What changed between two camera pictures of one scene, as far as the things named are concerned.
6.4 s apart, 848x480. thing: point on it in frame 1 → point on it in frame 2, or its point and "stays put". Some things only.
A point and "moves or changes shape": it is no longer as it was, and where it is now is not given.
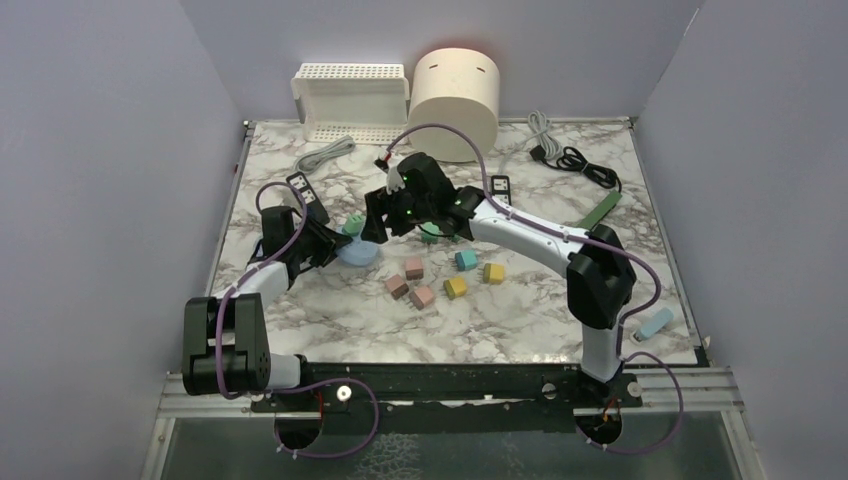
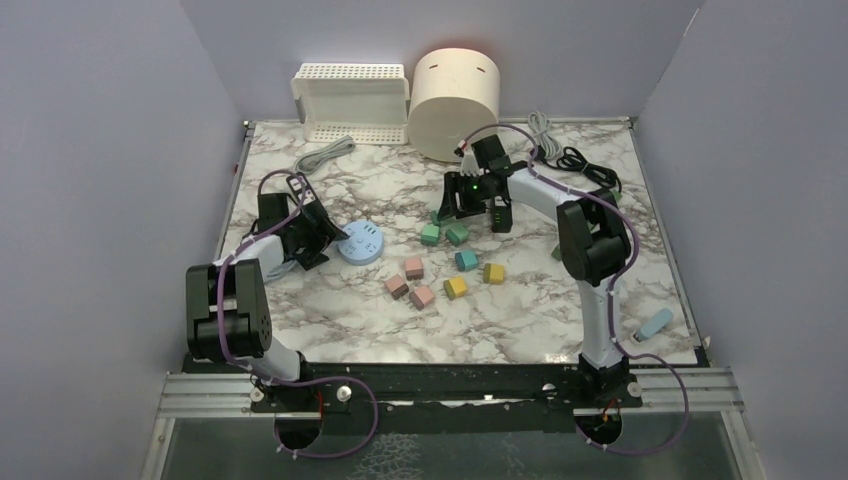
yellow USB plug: (454, 286) stays put
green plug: (353, 223) moves or changes shape
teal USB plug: (466, 259) stays put
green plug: (428, 237) moves or changes shape
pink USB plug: (414, 268) stays put
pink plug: (396, 286) stays put
